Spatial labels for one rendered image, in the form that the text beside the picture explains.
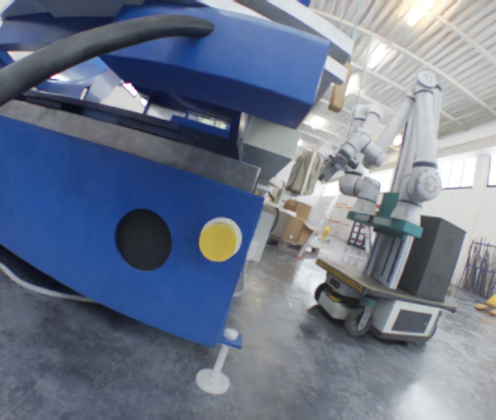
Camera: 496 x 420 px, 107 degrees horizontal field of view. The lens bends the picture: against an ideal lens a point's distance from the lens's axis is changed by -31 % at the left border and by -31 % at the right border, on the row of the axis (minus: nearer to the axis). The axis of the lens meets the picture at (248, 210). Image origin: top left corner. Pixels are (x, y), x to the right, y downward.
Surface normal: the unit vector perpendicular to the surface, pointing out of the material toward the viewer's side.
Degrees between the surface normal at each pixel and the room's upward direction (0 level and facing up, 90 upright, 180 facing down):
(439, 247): 90
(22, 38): 90
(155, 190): 90
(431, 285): 90
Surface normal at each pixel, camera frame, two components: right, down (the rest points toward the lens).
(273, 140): 0.00, 0.03
